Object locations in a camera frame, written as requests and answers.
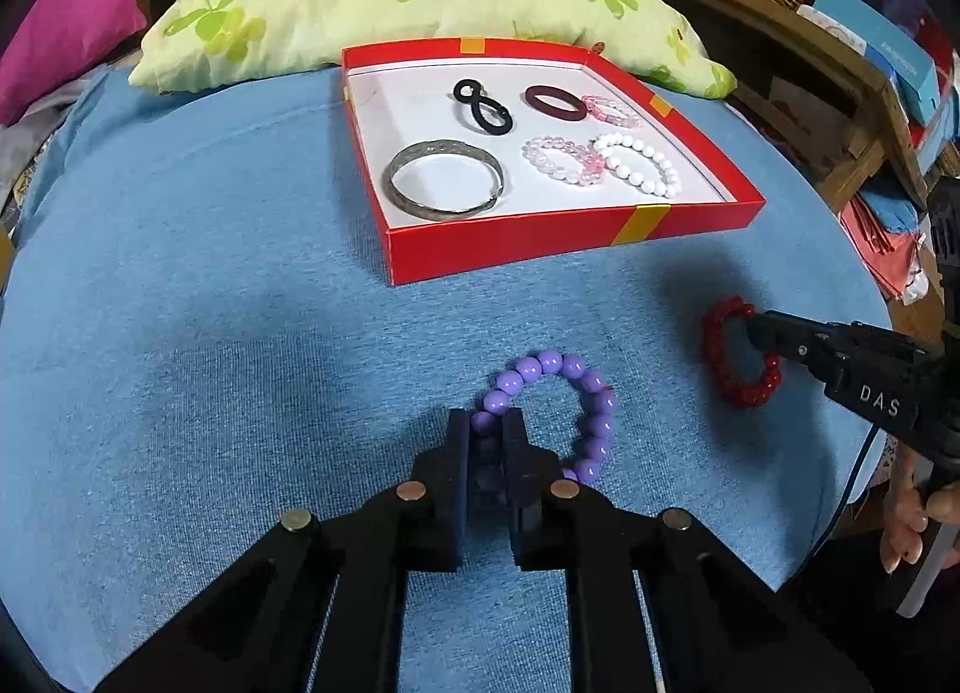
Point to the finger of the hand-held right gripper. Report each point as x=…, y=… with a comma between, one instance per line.
x=787, y=342

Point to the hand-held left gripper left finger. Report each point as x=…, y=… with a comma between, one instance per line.
x=454, y=483

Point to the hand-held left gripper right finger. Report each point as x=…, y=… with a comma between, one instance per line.
x=519, y=490

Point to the red shallow cardboard box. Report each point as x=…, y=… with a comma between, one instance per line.
x=525, y=243

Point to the silver metal bangle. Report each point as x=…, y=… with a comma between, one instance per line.
x=390, y=187

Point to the person's right hand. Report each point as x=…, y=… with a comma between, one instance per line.
x=904, y=520

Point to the pink bags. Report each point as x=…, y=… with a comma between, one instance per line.
x=877, y=243

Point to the blue table cloth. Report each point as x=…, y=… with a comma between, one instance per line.
x=225, y=325

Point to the wooden bench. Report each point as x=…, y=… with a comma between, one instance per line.
x=750, y=40

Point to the teal cardboard box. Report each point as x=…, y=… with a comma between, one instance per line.
x=892, y=55

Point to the floral printed box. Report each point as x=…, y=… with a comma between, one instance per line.
x=840, y=29

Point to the green clover pattern pillow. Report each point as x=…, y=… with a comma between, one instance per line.
x=337, y=3

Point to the grey cloth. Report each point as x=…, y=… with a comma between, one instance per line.
x=30, y=153

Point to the magenta cushion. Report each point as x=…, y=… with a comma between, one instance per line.
x=67, y=25

